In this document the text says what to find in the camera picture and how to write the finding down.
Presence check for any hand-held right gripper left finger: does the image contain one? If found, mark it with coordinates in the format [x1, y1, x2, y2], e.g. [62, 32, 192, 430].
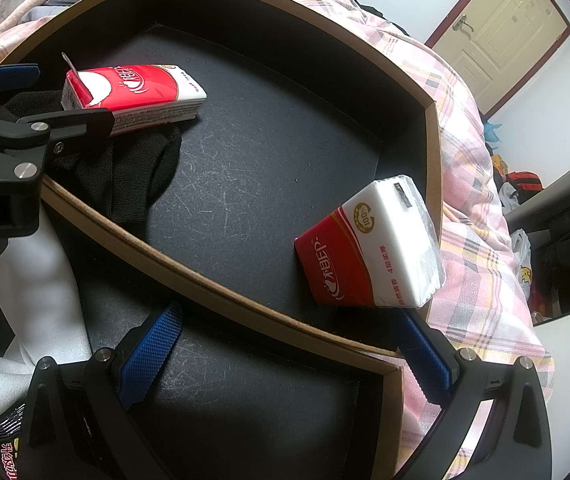
[20, 301, 184, 480]

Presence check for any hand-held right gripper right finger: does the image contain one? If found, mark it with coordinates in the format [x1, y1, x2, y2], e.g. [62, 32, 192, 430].
[395, 312, 553, 480]

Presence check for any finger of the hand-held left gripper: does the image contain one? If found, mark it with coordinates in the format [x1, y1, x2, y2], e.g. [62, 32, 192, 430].
[0, 62, 42, 106]
[0, 109, 113, 181]

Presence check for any slim red tissue pack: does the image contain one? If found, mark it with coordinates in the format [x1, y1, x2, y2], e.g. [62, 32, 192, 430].
[62, 52, 207, 137]

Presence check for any white cloth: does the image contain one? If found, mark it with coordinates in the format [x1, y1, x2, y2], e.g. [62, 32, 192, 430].
[0, 232, 91, 418]

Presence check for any black knit sock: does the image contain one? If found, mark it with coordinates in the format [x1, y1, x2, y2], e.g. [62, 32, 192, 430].
[50, 125, 182, 227]

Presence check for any large white red tissue pack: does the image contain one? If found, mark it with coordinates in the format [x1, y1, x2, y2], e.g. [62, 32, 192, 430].
[294, 175, 446, 309]

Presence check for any shallow cardboard box black lining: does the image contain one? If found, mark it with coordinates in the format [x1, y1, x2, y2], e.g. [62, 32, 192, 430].
[0, 200, 406, 480]

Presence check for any black wipes packet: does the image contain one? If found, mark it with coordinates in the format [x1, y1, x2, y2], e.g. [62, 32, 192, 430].
[0, 405, 31, 480]

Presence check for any deep cardboard box black lining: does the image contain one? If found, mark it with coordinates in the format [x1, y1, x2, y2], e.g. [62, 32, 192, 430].
[0, 0, 446, 361]

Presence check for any pink plaid blanket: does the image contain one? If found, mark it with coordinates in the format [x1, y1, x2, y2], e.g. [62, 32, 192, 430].
[0, 0, 558, 480]

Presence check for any white plastic bag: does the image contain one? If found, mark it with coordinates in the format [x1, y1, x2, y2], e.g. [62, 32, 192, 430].
[510, 230, 533, 301]

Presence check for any red bag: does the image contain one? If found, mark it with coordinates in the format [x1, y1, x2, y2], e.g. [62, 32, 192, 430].
[505, 170, 543, 193]

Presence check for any dark clothing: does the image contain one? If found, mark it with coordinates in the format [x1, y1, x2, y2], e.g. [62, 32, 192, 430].
[352, 2, 411, 36]

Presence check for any beige door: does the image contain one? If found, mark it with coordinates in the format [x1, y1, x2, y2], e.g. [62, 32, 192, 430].
[425, 0, 570, 116]

